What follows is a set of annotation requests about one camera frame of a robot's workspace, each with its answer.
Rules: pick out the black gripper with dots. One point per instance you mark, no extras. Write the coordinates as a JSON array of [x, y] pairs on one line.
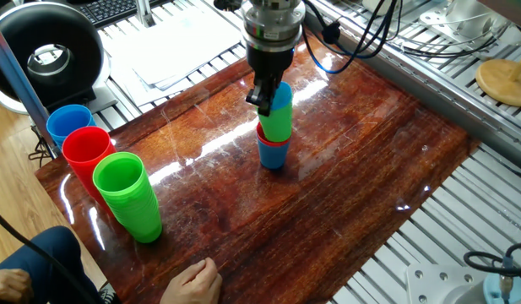
[[270, 63]]

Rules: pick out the blue plastic cup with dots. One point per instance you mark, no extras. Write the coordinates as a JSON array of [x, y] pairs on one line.
[[272, 156], [283, 95]]

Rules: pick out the green plastic cup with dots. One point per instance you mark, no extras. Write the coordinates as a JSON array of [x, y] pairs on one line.
[[279, 124]]

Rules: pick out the red plastic cup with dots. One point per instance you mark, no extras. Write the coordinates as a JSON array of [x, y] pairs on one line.
[[264, 140]]

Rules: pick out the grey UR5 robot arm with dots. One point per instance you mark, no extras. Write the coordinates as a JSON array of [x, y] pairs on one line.
[[513, 291]]

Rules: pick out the green cup stack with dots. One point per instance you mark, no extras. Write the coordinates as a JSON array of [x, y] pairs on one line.
[[133, 211]]

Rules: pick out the red cup stack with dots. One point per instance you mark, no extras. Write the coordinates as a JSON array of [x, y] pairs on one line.
[[80, 145]]

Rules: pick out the blue cup stack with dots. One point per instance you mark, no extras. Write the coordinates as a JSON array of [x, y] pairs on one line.
[[68, 120]]

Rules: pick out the person right hand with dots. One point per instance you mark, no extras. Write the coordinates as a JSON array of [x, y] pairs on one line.
[[192, 287]]

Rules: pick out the person left hand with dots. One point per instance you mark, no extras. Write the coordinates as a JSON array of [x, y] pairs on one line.
[[9, 287]]

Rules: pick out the silver gripper coupling flange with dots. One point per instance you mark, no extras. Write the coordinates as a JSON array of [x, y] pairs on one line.
[[272, 25]]

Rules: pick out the black round foot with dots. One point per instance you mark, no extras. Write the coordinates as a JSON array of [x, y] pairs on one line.
[[228, 4]]

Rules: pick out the white paper sheets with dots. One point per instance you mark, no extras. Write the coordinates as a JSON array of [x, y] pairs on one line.
[[180, 46]]

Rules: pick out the silver spare mounting plate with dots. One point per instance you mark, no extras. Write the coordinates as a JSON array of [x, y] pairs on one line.
[[433, 17]]

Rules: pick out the black keyboard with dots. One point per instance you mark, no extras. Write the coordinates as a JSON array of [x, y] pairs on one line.
[[108, 10]]

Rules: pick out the round wooden stand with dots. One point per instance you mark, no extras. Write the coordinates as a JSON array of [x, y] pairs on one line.
[[496, 82]]

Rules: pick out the person leg blue trousers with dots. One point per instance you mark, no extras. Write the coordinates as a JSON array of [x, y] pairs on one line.
[[61, 245]]

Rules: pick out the dark shoe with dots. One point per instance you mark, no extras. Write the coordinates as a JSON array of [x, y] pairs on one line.
[[110, 295]]

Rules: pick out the silver stand post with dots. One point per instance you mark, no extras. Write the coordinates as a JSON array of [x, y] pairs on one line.
[[145, 14]]

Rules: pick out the grey aluminium table rail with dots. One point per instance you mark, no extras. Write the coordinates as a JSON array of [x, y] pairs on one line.
[[433, 97]]

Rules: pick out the aluminium frame post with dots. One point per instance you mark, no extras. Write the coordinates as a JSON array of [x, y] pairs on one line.
[[19, 80]]

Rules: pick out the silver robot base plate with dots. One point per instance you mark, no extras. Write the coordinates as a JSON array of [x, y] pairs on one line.
[[429, 287]]

